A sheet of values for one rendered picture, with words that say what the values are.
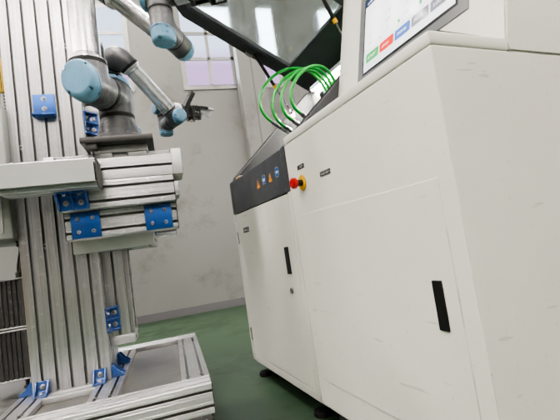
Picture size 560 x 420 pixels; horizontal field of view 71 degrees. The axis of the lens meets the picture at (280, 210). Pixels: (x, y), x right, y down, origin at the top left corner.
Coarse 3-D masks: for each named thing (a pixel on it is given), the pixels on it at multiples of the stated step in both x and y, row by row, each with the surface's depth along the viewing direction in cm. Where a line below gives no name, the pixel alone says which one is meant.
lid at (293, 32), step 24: (216, 0) 189; (240, 0) 184; (264, 0) 179; (288, 0) 174; (312, 0) 170; (336, 0) 163; (216, 24) 204; (240, 24) 199; (264, 24) 194; (288, 24) 188; (312, 24) 183; (240, 48) 215; (264, 48) 211; (288, 48) 204; (312, 48) 195; (336, 48) 190; (288, 72) 220
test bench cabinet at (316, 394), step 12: (288, 192) 139; (240, 252) 197; (300, 264) 136; (300, 276) 137; (252, 348) 194; (312, 348) 134; (264, 360) 180; (312, 360) 135; (264, 372) 187; (276, 372) 168; (300, 384) 146; (312, 396) 137; (324, 408) 139
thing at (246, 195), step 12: (276, 156) 145; (252, 168) 169; (264, 168) 157; (240, 180) 186; (252, 180) 170; (276, 180) 147; (240, 192) 188; (252, 192) 172; (264, 192) 159; (276, 192) 149; (240, 204) 189; (252, 204) 173
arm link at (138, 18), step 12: (108, 0) 138; (120, 0) 137; (132, 0) 136; (120, 12) 139; (132, 12) 136; (144, 12) 135; (144, 24) 135; (168, 48) 131; (180, 48) 132; (192, 48) 138; (180, 60) 140
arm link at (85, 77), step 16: (80, 0) 124; (80, 16) 124; (96, 16) 129; (80, 32) 123; (96, 32) 127; (80, 48) 123; (96, 48) 125; (80, 64) 119; (96, 64) 123; (64, 80) 120; (80, 80) 120; (96, 80) 120; (112, 80) 130; (80, 96) 121; (96, 96) 123; (112, 96) 129
